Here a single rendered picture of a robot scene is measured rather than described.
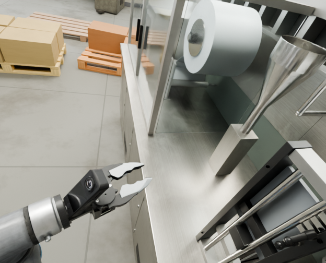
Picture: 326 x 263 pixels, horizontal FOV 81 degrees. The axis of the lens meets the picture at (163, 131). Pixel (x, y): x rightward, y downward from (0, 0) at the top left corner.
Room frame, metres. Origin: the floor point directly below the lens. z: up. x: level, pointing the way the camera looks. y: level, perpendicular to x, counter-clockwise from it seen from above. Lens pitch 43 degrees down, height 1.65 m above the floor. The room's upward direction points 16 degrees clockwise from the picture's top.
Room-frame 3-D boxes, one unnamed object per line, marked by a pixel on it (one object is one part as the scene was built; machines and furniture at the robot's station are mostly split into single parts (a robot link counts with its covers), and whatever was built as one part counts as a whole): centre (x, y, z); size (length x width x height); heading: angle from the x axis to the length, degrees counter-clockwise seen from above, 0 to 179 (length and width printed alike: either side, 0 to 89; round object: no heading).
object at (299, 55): (0.66, -0.33, 1.50); 0.14 x 0.14 x 0.06
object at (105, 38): (3.18, 1.00, 0.24); 1.35 x 0.92 x 0.49; 102
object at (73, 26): (3.89, 2.57, 0.06); 1.30 x 0.92 x 0.12; 109
